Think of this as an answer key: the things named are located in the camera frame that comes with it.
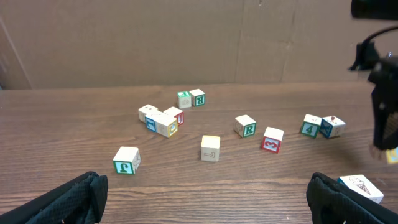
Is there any wooden block green R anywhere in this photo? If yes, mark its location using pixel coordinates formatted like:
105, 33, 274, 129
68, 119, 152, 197
189, 89, 206, 106

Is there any wooden block blue T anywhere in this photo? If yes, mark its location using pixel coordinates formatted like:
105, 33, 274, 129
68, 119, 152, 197
145, 111, 166, 133

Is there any wooden block green J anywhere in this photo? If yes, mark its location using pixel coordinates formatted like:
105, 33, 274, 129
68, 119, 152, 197
113, 146, 141, 175

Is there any wooden block red 3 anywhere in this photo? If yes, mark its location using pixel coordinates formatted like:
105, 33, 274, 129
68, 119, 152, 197
261, 127, 284, 153

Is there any wooden block red U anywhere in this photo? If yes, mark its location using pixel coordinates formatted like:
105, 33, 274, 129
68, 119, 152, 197
164, 106, 184, 126

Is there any yellow-top wooden block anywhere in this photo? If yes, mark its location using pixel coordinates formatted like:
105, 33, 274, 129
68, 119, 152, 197
201, 135, 221, 162

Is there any wooden block far left cluster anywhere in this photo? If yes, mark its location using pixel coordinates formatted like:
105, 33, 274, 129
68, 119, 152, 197
138, 104, 159, 123

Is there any wooden block blue X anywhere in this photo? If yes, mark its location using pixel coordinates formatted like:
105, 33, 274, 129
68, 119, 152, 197
320, 116, 346, 138

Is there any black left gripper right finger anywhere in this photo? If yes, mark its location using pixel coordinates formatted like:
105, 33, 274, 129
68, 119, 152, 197
306, 172, 397, 224

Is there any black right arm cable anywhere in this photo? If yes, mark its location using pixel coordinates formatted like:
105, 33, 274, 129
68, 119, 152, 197
362, 25, 398, 44

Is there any wooden block yellow red drawing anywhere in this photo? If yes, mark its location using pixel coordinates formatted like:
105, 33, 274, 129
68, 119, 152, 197
369, 144, 397, 164

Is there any green-top wooden block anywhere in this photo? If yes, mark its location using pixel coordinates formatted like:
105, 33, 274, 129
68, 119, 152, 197
177, 91, 192, 109

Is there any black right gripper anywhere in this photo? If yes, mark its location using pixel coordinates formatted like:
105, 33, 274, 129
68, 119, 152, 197
348, 42, 397, 150

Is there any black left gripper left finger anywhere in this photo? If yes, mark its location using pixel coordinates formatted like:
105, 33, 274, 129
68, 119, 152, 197
1, 171, 108, 224

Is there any wooden block elephant drawing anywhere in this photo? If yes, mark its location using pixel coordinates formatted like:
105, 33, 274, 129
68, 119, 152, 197
234, 114, 257, 138

